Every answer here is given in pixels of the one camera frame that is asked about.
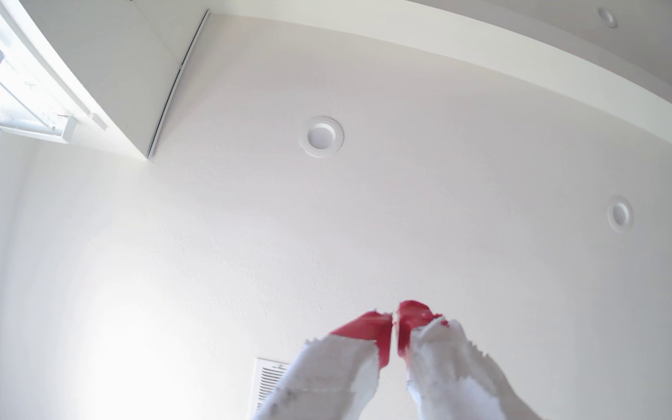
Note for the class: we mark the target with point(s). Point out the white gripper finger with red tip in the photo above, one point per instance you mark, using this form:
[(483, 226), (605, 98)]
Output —
[(452, 373), (336, 373)]

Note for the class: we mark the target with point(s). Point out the white air vent grille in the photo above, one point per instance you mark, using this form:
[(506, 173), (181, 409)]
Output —
[(266, 379)]

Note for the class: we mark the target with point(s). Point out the round recessed ceiling light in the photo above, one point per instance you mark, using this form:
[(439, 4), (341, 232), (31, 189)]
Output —
[(620, 214), (606, 17), (321, 136)]

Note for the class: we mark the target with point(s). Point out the thin grey ceiling track strip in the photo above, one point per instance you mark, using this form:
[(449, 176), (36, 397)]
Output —
[(178, 81)]

